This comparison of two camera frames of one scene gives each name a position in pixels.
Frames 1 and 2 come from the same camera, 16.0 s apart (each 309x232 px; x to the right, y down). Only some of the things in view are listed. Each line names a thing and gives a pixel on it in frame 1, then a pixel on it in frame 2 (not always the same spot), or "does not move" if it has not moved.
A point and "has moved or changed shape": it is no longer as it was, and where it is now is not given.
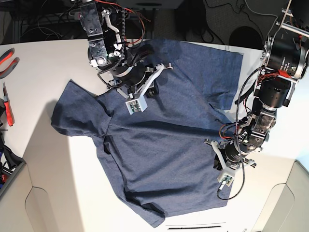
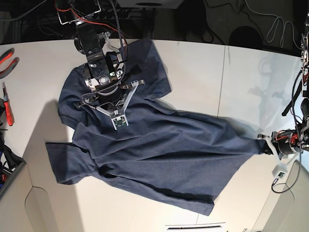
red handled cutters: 9,110 does not move
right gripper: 232,155 → 283,142
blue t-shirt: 165,166 has moved or changed shape
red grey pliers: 5,72 does not move
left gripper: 134,79 → 112,104
